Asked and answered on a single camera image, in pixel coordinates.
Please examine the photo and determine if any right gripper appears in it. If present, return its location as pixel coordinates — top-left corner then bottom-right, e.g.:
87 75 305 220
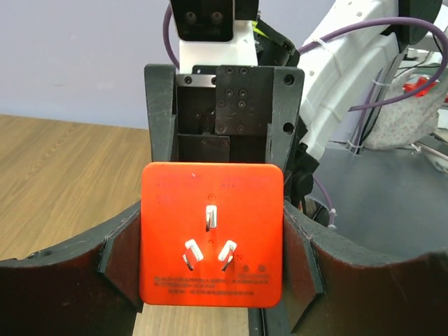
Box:
143 64 305 165

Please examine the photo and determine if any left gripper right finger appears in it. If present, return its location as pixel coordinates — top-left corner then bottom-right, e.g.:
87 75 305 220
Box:
265 203 447 335

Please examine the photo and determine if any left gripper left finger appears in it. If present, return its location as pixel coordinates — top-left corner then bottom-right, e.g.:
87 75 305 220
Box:
1 203 143 335

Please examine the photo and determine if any red cube socket adapter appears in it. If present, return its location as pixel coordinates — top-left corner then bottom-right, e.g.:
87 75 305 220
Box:
139 162 284 308

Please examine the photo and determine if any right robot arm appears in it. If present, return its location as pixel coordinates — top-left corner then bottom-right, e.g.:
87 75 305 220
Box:
144 1 447 206

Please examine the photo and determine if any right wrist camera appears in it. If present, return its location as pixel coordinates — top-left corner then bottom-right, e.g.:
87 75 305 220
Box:
164 0 259 74

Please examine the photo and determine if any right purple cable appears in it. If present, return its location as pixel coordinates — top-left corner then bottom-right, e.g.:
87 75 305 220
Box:
163 6 448 230

